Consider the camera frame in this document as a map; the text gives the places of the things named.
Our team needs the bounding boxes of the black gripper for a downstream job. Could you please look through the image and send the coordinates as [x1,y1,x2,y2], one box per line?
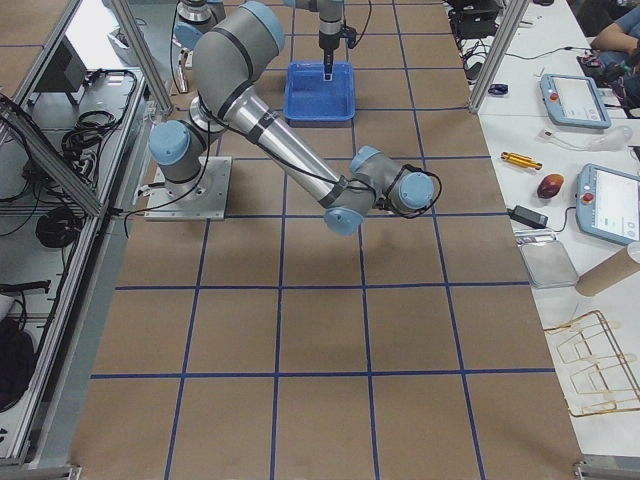
[319,32,340,75]

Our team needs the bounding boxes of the teach pendant near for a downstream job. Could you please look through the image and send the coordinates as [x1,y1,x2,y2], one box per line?
[576,164,639,245]

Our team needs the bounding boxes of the red fruit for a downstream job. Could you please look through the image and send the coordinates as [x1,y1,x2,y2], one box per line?
[536,173,564,199]

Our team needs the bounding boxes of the teach pendant far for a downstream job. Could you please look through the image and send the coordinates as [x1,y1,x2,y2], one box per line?
[539,74,611,130]

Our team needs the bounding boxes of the blue plastic tray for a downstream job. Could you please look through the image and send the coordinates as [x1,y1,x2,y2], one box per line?
[284,61,355,125]

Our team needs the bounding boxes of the gold wire rack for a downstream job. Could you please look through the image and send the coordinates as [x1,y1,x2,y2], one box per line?
[544,310,639,418]

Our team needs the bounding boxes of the small blue black device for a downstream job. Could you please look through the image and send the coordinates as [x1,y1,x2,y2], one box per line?
[487,83,509,97]

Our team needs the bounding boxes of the aluminium frame post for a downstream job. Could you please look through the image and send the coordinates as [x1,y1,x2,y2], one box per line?
[468,0,529,114]

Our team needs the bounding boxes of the person at table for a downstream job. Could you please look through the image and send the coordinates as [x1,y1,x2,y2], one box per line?
[591,7,639,54]

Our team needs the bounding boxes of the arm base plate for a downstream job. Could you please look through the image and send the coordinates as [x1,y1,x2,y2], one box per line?
[144,156,233,221]

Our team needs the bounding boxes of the brass cylinder tool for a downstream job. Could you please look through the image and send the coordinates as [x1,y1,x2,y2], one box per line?
[500,152,542,171]

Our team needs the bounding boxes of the teach pendant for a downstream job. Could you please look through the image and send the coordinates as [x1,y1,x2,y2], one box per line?
[576,164,639,245]
[539,74,611,130]

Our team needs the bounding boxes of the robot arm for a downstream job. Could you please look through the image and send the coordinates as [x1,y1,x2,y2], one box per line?
[284,0,346,81]
[148,1,442,236]

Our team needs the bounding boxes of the black power adapter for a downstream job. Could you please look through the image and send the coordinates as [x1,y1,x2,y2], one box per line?
[507,205,548,229]

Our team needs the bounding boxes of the metal tin box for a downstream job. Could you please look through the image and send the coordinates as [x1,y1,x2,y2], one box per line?
[514,229,578,289]

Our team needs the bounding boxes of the cardboard tube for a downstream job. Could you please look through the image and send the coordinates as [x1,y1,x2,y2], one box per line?
[575,241,639,297]

